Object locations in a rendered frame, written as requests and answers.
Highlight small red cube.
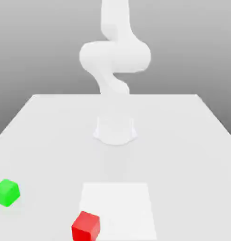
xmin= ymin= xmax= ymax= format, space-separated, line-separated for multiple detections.
xmin=71 ymin=210 xmax=101 ymax=241

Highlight small green cube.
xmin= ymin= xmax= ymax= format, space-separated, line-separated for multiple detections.
xmin=0 ymin=178 xmax=21 ymax=208

